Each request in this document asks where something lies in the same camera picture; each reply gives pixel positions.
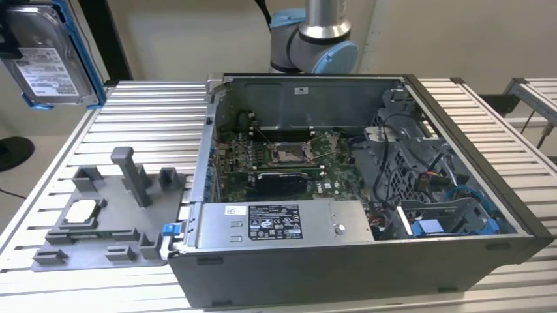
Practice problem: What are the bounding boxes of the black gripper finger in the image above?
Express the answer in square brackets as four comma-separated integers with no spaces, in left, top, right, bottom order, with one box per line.
[0,19,23,60]

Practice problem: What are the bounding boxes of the hard disk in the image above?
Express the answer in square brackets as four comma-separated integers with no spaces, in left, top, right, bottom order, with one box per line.
[0,0,109,110]

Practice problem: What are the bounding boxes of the grey disk bay cage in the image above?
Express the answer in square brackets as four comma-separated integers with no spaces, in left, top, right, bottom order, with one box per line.
[353,107,519,241]

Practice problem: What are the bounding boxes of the blue disk carrier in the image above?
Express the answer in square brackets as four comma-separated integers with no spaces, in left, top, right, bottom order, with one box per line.
[412,218,500,236]

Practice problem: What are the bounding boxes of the black round base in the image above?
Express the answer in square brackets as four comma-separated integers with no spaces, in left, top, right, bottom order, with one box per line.
[0,136,37,173]

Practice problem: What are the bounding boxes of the silver CPU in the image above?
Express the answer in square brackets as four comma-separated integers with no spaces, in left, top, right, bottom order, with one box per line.
[65,200,101,225]

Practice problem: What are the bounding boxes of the grey parts rack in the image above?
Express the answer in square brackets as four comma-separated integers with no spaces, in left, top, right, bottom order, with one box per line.
[31,146,184,273]

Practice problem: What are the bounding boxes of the green RAM stick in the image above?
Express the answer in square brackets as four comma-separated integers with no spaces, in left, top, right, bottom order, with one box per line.
[57,228,134,238]

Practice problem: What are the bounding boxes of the black RAM slots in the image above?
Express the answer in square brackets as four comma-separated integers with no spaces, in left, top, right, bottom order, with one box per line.
[254,128,316,140]

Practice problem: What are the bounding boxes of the CPU socket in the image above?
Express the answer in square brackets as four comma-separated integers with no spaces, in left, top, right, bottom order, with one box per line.
[272,142,314,164]

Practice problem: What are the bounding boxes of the black expansion slot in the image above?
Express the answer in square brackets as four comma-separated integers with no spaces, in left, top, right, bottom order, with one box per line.
[254,164,326,172]

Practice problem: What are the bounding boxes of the black heatsink block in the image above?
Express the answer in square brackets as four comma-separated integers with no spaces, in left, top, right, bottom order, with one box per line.
[256,172,312,200]

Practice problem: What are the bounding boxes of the metal socket cover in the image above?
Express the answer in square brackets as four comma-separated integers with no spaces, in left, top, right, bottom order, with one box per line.
[312,132,341,155]

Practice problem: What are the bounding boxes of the black power supply label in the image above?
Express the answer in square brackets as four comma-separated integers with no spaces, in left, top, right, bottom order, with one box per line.
[246,204,302,241]

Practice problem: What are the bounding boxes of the green motherboard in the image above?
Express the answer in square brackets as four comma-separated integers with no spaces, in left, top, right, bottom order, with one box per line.
[216,128,372,203]

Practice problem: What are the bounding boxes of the silver power supply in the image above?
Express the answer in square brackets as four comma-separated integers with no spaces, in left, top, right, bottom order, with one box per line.
[198,200,376,250]

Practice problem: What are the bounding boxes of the open grey PC case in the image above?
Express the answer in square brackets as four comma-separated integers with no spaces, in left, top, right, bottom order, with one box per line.
[167,72,555,309]

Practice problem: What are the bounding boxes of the black box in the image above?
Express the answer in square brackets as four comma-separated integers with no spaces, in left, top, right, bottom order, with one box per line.
[480,93,520,115]

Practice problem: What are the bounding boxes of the aluminium side table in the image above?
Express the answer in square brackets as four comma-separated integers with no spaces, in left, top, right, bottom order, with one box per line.
[504,77,557,123]

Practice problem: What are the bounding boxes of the black upright post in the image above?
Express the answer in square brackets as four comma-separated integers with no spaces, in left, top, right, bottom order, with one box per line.
[89,0,134,82]

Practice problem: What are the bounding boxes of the thin black floor cable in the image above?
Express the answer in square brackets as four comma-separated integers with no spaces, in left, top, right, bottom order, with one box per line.
[0,187,29,200]

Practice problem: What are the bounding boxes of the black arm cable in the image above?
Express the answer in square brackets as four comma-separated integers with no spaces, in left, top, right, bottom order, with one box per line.
[254,0,274,21]

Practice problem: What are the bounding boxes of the wire locking lever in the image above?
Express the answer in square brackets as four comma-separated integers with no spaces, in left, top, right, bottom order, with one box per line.
[256,128,277,145]

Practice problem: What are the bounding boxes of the silver metal bracket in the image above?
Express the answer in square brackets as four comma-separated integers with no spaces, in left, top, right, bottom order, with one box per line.
[364,126,396,143]

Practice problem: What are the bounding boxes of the black wire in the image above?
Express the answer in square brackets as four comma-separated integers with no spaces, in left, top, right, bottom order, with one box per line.
[373,113,433,209]

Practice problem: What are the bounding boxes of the blue wire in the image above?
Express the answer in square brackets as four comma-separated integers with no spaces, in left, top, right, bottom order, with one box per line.
[447,183,496,223]

